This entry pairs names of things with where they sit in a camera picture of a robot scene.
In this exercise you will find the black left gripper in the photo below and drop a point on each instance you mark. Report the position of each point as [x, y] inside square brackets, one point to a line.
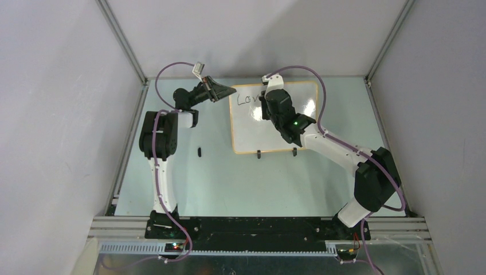
[219, 91]

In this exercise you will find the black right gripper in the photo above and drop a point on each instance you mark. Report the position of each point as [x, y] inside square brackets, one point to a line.
[265, 103]

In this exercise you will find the yellow framed whiteboard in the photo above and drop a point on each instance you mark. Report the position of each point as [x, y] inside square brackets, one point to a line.
[250, 132]

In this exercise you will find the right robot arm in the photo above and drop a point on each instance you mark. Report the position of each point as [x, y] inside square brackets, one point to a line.
[375, 174]

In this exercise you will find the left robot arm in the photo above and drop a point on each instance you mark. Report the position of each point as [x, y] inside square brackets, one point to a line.
[158, 142]

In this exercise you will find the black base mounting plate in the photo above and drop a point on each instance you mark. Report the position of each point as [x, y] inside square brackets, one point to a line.
[255, 234]

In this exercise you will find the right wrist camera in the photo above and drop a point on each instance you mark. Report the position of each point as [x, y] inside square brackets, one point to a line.
[273, 82]

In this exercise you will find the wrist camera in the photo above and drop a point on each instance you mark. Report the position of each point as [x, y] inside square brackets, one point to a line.
[273, 82]
[198, 68]

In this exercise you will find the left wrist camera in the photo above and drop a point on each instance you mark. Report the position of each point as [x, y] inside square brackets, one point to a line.
[198, 68]

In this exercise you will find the aluminium frame rail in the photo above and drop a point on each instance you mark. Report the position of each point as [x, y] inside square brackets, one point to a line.
[125, 46]

